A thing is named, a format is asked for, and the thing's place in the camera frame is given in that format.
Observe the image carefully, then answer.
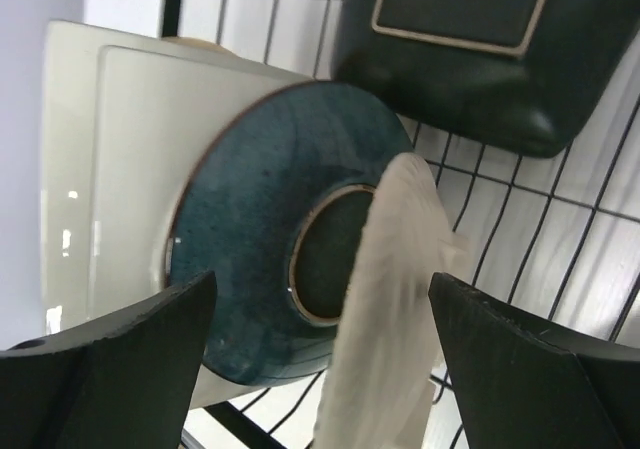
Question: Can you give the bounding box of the dark blue round plate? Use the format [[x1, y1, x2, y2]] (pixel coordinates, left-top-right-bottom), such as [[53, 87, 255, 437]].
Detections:
[[164, 81, 412, 386]]

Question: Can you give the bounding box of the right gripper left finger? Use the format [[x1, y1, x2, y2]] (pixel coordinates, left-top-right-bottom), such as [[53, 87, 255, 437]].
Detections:
[[1, 273, 217, 448]]

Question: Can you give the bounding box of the white square plate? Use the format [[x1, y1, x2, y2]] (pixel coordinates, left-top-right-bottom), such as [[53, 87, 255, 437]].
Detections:
[[38, 18, 321, 410]]

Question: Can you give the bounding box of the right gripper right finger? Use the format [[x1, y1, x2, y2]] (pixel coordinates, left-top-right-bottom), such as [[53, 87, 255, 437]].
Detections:
[[429, 273, 639, 448]]

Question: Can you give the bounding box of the woven fan-shaped plate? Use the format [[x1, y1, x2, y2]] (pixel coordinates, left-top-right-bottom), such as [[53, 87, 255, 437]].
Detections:
[[313, 153, 470, 449]]

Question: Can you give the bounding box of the black square dish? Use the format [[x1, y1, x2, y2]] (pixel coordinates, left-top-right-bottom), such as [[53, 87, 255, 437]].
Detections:
[[331, 0, 639, 158]]

